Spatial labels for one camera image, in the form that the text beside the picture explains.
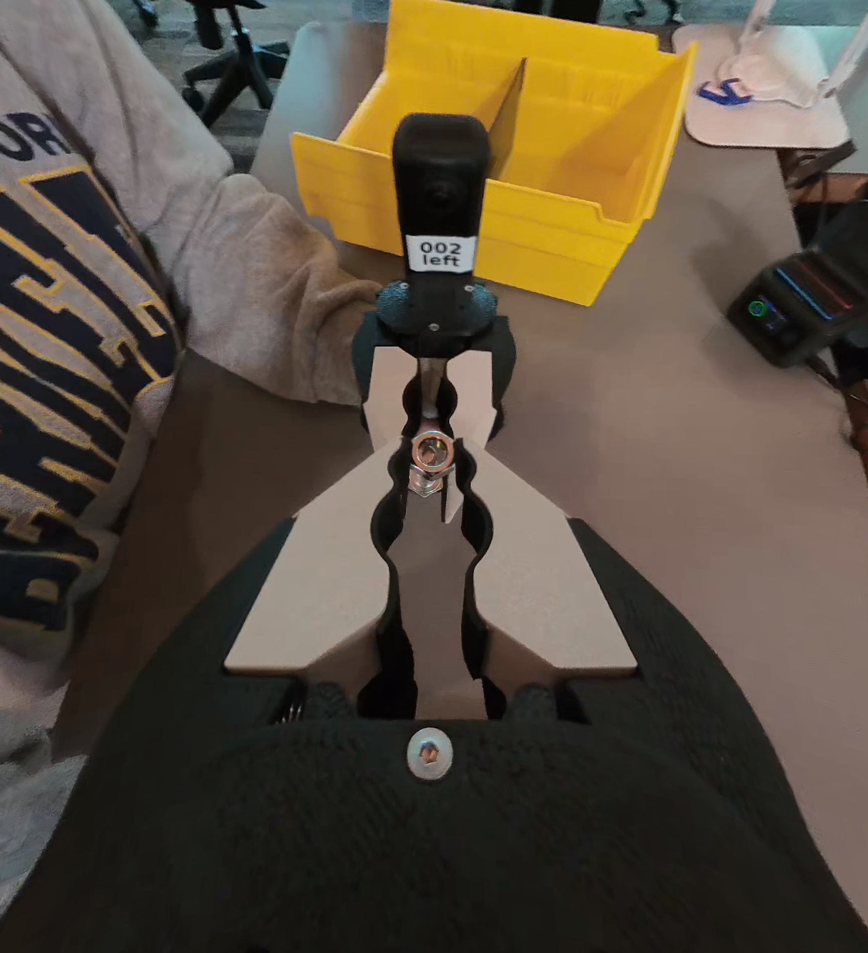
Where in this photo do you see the black cable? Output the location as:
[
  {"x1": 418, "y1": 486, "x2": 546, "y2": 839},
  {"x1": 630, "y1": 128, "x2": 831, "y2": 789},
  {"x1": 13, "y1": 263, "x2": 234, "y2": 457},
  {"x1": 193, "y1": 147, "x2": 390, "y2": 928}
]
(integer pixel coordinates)
[{"x1": 806, "y1": 350, "x2": 868, "y2": 459}]

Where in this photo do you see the yellow plastic bin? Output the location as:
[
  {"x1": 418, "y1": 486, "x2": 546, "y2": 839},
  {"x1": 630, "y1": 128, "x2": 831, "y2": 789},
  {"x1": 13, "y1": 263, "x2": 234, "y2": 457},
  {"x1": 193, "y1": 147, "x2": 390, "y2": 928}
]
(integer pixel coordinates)
[{"x1": 290, "y1": 0, "x2": 699, "y2": 308}]

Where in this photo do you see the black office chair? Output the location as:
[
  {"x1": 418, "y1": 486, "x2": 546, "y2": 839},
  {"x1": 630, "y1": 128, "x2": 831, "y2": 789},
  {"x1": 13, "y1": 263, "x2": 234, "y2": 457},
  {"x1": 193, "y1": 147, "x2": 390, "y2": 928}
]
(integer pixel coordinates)
[{"x1": 181, "y1": 0, "x2": 291, "y2": 129}]

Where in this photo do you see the black charger box with display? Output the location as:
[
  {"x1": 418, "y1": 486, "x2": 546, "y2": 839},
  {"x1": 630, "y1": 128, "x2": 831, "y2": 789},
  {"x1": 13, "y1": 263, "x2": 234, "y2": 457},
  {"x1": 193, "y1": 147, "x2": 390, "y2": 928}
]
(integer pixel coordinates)
[{"x1": 726, "y1": 223, "x2": 868, "y2": 369}]

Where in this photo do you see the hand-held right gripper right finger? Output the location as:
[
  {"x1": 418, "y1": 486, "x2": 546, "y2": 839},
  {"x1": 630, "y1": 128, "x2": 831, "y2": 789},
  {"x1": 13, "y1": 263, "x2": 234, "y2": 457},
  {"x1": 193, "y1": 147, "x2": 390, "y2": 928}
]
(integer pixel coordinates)
[{"x1": 455, "y1": 435, "x2": 640, "y2": 704}]

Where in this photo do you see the person's left forearm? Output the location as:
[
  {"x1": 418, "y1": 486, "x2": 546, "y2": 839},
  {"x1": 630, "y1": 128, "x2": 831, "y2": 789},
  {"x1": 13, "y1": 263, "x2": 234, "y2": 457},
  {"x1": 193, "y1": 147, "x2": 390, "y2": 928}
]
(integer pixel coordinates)
[{"x1": 169, "y1": 173, "x2": 384, "y2": 407}]

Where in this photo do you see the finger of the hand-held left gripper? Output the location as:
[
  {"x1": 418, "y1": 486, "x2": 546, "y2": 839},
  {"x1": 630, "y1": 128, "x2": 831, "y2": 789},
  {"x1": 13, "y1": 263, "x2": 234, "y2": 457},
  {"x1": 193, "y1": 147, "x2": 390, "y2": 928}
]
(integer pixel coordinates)
[
  {"x1": 365, "y1": 346, "x2": 424, "y2": 452},
  {"x1": 437, "y1": 348, "x2": 499, "y2": 524}
]

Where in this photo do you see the silver hex nut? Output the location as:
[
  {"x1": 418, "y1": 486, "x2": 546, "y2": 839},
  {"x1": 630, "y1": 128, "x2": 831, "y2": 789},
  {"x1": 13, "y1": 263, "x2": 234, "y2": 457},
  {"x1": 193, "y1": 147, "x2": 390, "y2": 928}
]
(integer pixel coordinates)
[{"x1": 408, "y1": 428, "x2": 456, "y2": 472}]

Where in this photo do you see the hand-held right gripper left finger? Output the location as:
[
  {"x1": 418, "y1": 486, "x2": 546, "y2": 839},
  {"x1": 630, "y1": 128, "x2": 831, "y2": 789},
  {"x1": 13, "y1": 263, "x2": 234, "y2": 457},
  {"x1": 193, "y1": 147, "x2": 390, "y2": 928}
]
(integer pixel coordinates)
[{"x1": 224, "y1": 435, "x2": 416, "y2": 704}]

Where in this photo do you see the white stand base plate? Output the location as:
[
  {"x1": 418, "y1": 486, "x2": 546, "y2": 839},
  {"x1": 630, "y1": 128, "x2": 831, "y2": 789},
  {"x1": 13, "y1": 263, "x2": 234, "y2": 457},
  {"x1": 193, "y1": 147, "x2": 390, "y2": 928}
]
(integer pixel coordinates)
[{"x1": 683, "y1": 22, "x2": 852, "y2": 150}]

